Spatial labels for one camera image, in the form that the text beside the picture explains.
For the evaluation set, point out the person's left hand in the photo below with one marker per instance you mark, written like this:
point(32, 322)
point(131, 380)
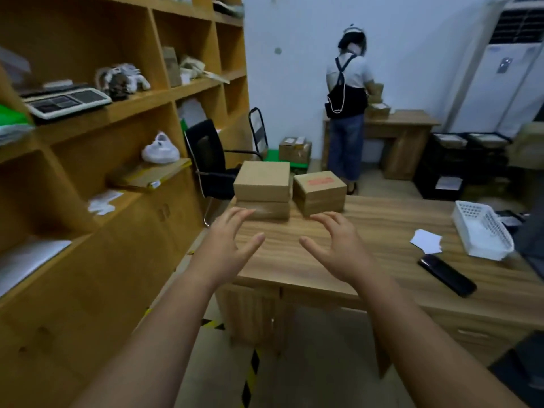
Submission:
point(221, 259)

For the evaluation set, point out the person's right hand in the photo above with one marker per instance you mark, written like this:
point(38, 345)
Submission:
point(346, 254)

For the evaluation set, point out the large plain cardboard box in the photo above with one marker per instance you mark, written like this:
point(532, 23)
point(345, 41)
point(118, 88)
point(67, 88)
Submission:
point(263, 210)
point(261, 178)

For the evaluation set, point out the red striped cardboard box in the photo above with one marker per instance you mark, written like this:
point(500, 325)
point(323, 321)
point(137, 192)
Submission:
point(318, 195)

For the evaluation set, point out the stack of white stickers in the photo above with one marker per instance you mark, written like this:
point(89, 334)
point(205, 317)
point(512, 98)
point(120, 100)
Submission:
point(426, 242)

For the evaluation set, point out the black handheld scanner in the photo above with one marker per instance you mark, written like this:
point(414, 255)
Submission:
point(446, 276)

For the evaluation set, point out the person's right forearm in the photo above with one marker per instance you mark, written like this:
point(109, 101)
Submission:
point(433, 348)

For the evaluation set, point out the person's left forearm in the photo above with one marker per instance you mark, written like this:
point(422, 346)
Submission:
point(148, 352)

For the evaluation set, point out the medium taped cardboard box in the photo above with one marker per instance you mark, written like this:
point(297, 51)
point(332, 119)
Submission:
point(295, 152)

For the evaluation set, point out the stack of large cardboard boxes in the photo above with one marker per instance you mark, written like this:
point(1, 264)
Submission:
point(85, 301)

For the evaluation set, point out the stack of small cardboard boxes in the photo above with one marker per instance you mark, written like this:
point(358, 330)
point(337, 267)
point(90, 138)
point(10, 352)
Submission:
point(377, 108)

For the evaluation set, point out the labelled flat cardboard box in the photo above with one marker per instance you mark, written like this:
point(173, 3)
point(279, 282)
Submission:
point(488, 141)

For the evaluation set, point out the large wrapped cardboard box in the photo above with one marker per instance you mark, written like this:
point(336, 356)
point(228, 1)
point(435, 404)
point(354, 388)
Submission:
point(527, 146)

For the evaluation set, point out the black plastic crates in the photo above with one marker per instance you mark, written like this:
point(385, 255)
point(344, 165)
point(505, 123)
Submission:
point(425, 189)

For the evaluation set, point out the black office chair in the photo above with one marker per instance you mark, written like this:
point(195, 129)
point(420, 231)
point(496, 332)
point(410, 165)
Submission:
point(208, 157)

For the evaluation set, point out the flat brown parcel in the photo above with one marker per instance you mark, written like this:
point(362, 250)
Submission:
point(148, 174)

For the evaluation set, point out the green platform trolley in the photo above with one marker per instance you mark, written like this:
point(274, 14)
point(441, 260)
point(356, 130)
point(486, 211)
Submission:
point(276, 157)

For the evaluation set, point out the knotted white plastic bag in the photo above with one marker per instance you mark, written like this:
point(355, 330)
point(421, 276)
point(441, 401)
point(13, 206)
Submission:
point(160, 150)

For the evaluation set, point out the wooden drawer desk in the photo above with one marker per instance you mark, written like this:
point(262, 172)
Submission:
point(403, 140)

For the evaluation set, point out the white wrapped parcel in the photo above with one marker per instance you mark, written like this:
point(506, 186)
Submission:
point(102, 203)

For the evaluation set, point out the white perforated plastic tray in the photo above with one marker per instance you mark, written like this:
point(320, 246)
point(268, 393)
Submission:
point(480, 233)

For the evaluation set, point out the small green packet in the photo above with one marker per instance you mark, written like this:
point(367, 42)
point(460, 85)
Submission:
point(184, 125)

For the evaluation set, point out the grey soft parcel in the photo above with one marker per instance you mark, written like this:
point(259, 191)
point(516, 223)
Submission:
point(192, 112)

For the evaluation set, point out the black scanners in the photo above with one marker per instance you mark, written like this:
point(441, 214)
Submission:
point(512, 220)

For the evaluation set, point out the dark metal shelf rack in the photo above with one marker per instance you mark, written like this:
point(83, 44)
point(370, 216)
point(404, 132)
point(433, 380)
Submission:
point(531, 246)

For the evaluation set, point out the white flat mailer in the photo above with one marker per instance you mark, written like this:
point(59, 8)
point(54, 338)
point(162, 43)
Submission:
point(29, 263)

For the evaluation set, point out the crumpled grey white bag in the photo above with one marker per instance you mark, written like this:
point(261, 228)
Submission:
point(121, 80)

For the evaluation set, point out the white keypad scale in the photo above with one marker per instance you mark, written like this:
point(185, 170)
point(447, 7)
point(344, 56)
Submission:
point(68, 104)

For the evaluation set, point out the white standing air conditioner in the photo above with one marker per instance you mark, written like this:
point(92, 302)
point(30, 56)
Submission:
point(497, 89)

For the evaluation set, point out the green plastic bag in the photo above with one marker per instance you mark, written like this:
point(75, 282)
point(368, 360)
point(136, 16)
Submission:
point(12, 123)

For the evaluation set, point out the dark grey bundle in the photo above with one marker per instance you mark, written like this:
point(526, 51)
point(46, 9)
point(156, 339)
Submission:
point(229, 9)

